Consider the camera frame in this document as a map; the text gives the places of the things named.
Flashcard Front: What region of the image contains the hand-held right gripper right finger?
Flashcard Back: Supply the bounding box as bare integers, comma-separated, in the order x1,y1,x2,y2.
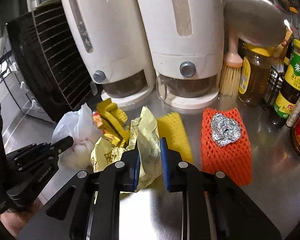
160,138,282,240

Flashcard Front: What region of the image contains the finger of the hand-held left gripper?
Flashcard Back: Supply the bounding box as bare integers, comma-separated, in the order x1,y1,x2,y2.
49,135,74,156

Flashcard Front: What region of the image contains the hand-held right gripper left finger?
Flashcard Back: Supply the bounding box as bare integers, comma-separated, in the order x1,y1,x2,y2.
19,148,141,240

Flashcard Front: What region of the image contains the white plastic bag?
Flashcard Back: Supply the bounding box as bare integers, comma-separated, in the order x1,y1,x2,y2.
51,103,101,171

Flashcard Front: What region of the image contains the yellow paper wrapper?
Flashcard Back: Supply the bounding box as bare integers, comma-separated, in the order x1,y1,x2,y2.
90,105,163,193

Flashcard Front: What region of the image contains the person's left hand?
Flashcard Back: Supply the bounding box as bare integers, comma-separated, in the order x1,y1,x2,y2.
0,199,44,238

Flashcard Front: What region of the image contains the yellow foam net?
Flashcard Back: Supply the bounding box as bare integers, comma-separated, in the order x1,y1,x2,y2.
156,113,193,157

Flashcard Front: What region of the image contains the yellow snack wrapper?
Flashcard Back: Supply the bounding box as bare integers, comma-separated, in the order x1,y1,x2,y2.
91,98,131,147

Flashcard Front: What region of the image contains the orange foam net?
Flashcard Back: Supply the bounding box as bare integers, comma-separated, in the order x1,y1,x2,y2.
201,108,253,186

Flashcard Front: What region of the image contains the crumpled foil ball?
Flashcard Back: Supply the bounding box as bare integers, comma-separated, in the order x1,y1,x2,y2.
210,113,243,147

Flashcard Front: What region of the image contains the black toaster oven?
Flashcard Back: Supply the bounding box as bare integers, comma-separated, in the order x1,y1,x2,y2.
5,12,95,124

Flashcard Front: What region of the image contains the white grain dispenser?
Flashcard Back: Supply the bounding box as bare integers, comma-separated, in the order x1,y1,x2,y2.
56,0,157,108
131,0,226,110

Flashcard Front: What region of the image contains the cluster of condiment bottles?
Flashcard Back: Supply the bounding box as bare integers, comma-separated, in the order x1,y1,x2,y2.
237,5,300,157

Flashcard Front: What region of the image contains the black wire rack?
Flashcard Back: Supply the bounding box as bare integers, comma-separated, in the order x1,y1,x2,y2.
27,0,94,111

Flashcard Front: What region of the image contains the pink handled bristle brush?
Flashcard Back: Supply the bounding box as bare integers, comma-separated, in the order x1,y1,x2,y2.
218,36,243,98

